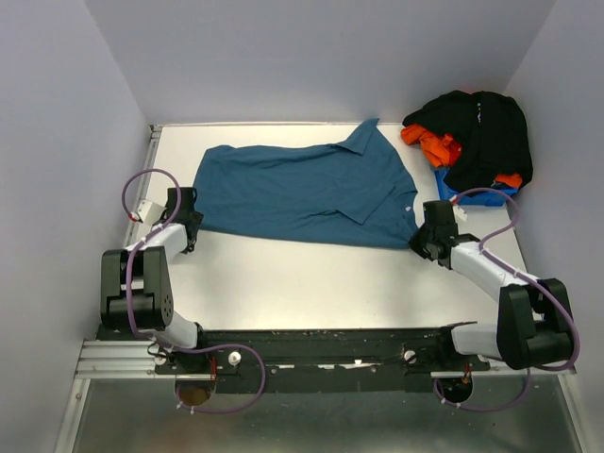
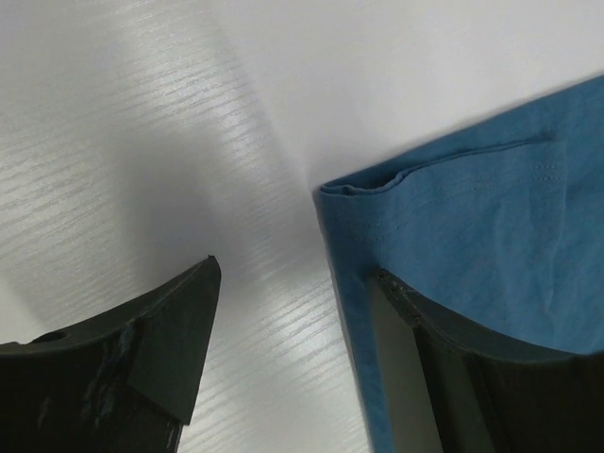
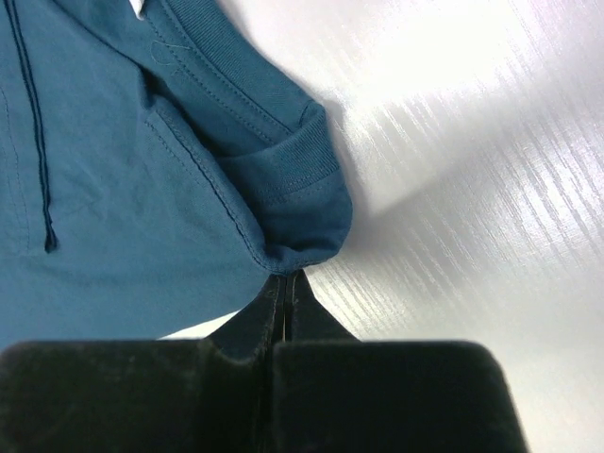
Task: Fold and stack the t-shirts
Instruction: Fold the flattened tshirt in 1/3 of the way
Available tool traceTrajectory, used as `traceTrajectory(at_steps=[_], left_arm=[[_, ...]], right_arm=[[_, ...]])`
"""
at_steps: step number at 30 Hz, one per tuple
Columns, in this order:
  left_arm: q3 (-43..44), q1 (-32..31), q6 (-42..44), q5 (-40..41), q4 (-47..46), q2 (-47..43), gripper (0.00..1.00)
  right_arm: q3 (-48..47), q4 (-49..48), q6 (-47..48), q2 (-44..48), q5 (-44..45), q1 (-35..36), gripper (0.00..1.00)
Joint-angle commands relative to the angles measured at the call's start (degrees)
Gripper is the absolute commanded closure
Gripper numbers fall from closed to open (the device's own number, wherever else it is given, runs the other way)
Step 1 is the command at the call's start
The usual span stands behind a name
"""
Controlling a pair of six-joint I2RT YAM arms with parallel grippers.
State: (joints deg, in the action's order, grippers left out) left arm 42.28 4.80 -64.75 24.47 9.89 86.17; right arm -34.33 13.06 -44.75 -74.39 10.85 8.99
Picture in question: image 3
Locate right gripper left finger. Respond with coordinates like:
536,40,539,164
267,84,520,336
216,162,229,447
1,277,287,452

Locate teal blue t shirt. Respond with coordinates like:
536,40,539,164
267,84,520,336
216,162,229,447
1,1,353,346

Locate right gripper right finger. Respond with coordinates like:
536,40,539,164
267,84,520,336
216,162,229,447
272,272,528,452

